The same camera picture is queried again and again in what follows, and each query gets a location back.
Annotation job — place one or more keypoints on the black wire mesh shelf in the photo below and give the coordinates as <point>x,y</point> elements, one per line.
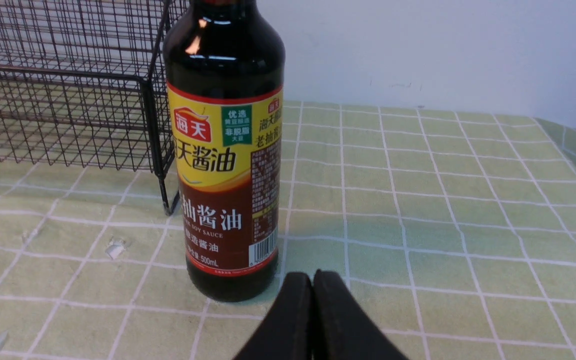
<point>83,83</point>

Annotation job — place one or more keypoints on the dark soy sauce bottle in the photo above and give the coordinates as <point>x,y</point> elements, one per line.
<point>225,77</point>

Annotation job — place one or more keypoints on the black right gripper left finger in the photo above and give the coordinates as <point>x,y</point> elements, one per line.
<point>285,331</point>

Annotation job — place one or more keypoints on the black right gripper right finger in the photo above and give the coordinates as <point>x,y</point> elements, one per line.
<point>342,330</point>

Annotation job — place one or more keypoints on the green checkered tablecloth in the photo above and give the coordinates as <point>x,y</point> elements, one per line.
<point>455,231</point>

